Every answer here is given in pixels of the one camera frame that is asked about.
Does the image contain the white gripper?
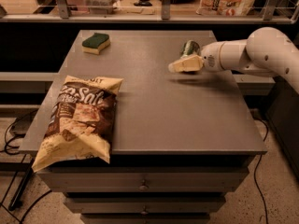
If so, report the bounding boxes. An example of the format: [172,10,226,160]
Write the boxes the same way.
[168,42,222,73]

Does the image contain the green soda can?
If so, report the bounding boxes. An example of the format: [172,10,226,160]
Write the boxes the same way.
[180,40,200,57]

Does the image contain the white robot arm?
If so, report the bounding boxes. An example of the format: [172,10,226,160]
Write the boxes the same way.
[168,27,299,92]

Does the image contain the green and yellow sponge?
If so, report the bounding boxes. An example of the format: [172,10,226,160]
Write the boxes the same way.
[82,33,110,55]

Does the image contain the grey drawer cabinet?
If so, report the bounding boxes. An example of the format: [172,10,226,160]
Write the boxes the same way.
[21,31,266,224]

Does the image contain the sea salt chips bag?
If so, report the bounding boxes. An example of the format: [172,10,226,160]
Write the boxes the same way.
[32,76,122,172]

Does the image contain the top drawer knob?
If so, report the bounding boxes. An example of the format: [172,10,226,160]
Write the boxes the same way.
[139,180,149,191]

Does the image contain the drawer knob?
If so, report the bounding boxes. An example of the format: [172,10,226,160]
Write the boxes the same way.
[140,206,149,215]
[139,180,149,191]

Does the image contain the black cable right floor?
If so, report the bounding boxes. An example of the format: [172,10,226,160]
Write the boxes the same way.
[252,119,270,224]

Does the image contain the metal shelf rail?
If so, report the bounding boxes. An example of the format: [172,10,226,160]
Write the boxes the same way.
[0,0,299,24]

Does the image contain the black cables left floor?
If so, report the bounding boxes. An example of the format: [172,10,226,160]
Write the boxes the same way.
[0,109,52,224]

